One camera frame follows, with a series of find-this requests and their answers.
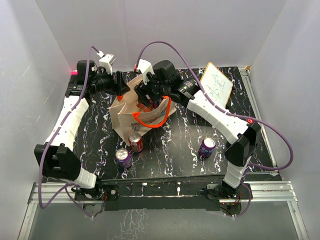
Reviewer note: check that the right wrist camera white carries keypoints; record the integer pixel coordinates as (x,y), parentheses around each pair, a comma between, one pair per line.
(144,67)

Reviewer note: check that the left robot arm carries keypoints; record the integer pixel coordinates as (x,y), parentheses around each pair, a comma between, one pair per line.
(55,156)

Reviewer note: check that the black marble pattern mat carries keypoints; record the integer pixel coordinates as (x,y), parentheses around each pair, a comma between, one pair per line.
(169,151)

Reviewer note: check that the small whiteboard with orange frame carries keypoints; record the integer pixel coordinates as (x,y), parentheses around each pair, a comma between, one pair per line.
(216,85)

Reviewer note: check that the purple fanta can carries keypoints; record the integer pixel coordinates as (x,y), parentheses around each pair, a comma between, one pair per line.
(207,147)
(124,158)

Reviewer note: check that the purple Fanta can front left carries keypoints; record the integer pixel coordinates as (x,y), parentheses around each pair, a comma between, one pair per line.
(124,158)

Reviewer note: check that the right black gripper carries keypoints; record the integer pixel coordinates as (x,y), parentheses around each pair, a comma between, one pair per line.
(142,90)

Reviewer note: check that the purple Fanta can front right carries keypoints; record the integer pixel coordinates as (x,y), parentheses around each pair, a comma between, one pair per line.
(207,147)

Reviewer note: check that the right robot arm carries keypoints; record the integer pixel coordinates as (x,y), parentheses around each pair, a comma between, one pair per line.
(163,80)

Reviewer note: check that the dark Pepsi bottle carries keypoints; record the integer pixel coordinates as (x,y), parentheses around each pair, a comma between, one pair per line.
(250,121)

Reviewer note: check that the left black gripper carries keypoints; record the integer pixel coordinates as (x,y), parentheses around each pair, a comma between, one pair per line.
(120,87)

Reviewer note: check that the canvas bag with orange handles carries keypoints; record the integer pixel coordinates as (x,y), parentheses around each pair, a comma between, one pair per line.
(127,117)

